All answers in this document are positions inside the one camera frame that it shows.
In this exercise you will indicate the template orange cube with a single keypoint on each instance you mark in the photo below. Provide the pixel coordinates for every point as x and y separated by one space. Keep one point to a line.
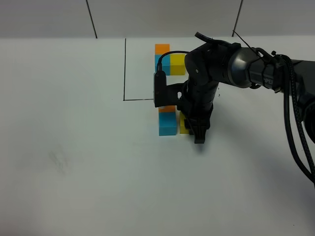
161 49

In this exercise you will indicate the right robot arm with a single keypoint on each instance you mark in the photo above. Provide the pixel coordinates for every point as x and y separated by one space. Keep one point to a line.
218 61

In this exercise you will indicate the template yellow cube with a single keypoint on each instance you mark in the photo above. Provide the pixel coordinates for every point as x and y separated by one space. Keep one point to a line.
177 64

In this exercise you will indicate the template blue cube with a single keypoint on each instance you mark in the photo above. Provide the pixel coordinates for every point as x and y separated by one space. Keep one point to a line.
165 64

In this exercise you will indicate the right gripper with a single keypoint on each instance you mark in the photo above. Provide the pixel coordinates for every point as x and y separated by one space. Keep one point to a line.
197 106

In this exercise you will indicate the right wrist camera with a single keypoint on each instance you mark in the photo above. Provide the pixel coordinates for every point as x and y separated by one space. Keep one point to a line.
165 95

